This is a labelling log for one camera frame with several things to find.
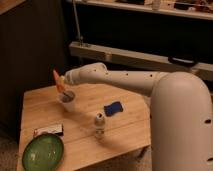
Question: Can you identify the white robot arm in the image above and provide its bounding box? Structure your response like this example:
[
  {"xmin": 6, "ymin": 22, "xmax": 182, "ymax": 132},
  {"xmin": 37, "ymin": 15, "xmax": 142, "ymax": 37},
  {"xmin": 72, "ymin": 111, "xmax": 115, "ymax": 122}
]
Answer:
[{"xmin": 56, "ymin": 63, "xmax": 213, "ymax": 171}]

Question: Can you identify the metal pole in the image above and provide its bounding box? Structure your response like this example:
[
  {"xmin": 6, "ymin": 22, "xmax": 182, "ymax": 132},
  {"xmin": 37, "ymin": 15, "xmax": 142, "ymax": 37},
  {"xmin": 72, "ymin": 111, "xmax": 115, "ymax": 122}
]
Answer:
[{"xmin": 72, "ymin": 0, "xmax": 83, "ymax": 46}]

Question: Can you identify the blue sponge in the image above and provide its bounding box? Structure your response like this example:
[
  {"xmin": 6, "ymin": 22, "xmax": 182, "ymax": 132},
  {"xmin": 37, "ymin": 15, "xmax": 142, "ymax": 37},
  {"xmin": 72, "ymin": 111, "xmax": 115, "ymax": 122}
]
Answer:
[{"xmin": 104, "ymin": 101, "xmax": 123, "ymax": 117}]

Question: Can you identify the small clear bottle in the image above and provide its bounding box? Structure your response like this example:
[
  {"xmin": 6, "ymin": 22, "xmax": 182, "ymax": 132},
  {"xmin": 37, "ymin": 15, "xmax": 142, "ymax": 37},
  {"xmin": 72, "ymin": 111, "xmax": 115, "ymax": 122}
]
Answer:
[{"xmin": 94, "ymin": 113, "xmax": 105, "ymax": 139}]

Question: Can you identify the wooden table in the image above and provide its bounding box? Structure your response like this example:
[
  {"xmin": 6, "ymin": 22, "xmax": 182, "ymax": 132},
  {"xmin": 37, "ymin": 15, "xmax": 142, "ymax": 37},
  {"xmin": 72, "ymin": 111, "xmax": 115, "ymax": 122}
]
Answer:
[{"xmin": 19, "ymin": 84, "xmax": 150, "ymax": 171}]

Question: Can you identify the green bowl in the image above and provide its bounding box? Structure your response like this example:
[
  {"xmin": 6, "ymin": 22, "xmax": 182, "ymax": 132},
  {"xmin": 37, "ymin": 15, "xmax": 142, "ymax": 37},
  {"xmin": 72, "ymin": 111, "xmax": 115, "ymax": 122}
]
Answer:
[{"xmin": 22, "ymin": 133, "xmax": 64, "ymax": 171}]

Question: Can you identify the grey metal rail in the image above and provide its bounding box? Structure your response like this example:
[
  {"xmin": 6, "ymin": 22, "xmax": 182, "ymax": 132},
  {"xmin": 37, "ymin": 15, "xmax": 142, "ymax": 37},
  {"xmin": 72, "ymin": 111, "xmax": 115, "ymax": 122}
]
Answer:
[{"xmin": 69, "ymin": 41, "xmax": 213, "ymax": 82}]

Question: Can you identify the black handle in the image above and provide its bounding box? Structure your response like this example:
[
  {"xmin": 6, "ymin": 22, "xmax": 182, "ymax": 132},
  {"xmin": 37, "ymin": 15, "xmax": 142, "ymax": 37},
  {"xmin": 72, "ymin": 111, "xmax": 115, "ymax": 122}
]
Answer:
[{"xmin": 168, "ymin": 57, "xmax": 198, "ymax": 67}]

